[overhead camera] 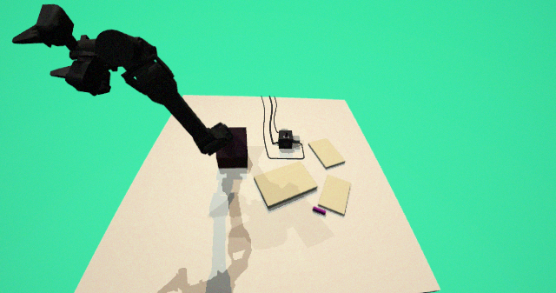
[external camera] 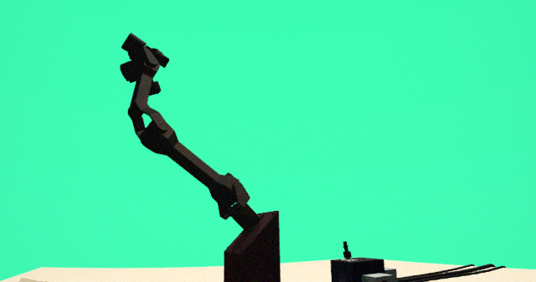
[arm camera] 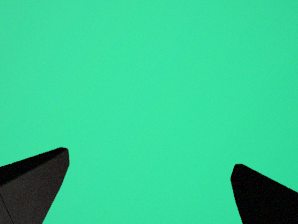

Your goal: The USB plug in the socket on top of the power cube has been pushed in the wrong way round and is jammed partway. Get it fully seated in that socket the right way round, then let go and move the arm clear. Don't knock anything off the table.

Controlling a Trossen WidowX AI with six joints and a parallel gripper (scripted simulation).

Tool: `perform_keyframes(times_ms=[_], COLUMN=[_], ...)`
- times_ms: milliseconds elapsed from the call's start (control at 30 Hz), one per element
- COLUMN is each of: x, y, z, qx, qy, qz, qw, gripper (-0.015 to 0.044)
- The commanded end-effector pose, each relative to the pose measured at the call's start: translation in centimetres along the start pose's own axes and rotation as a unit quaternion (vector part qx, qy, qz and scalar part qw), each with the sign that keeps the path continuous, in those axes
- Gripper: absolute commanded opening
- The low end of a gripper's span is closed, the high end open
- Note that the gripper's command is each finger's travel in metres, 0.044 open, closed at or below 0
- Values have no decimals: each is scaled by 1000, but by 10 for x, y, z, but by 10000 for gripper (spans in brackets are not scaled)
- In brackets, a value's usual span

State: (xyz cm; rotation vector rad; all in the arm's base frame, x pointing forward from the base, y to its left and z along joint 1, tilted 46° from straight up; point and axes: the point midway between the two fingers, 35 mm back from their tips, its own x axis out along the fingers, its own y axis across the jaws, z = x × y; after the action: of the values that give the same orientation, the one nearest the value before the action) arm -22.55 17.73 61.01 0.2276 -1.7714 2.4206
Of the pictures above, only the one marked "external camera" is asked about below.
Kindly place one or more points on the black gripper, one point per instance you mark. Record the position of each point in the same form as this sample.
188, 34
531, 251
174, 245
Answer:
155, 88

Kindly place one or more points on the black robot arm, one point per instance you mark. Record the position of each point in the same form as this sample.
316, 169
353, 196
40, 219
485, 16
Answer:
161, 138

